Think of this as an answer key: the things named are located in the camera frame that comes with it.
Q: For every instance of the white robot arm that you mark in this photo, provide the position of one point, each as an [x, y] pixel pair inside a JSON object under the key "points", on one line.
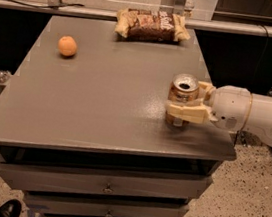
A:
{"points": [[259, 121]]}

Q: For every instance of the grey drawer cabinet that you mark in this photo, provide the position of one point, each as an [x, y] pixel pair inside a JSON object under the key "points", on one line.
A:
{"points": [[103, 108]]}

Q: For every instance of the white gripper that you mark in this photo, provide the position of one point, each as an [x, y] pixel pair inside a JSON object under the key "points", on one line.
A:
{"points": [[230, 105]]}

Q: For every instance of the brown chip bag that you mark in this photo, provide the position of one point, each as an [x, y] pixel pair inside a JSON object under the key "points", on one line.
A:
{"points": [[151, 25]]}

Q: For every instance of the black shoe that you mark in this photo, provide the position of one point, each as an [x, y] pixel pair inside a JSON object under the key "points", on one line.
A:
{"points": [[11, 208]]}

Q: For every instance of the orange fruit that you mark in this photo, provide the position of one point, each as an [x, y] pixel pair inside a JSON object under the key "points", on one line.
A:
{"points": [[67, 46]]}

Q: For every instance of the top grey drawer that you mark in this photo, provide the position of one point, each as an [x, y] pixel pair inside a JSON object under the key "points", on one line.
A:
{"points": [[104, 182]]}

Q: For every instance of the small shiny metal object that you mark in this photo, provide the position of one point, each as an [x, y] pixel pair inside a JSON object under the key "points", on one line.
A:
{"points": [[4, 76]]}

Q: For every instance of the orange soda can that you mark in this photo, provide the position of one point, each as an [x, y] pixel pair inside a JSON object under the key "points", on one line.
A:
{"points": [[184, 88]]}

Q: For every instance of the grey metal rail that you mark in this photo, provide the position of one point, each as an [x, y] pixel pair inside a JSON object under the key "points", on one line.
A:
{"points": [[76, 11]]}

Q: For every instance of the middle grey drawer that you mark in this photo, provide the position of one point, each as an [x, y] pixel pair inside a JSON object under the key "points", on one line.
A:
{"points": [[96, 206]]}

